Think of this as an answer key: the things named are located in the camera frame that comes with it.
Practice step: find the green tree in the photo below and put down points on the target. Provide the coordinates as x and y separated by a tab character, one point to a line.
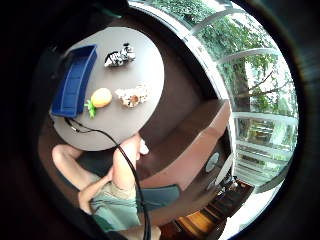
240	80

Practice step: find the blue plastic bin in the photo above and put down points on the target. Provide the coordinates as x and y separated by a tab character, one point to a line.
74	81

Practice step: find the round grey disc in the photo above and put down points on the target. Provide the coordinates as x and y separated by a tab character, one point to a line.
212	162

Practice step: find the dark teal chair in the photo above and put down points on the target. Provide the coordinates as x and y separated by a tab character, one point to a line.
160	196

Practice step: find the orange pineapple toy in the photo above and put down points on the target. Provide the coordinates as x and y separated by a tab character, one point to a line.
101	97

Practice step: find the the person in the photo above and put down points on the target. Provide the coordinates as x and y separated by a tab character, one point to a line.
123	166

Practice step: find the zebra soft toy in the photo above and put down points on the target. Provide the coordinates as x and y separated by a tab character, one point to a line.
118	57

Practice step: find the spotted giraffe soft toy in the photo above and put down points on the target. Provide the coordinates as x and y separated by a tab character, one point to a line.
132	96

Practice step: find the brown bench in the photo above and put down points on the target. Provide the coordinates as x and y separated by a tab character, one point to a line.
186	143

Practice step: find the white window frame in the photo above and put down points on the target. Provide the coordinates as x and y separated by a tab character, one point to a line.
206	63

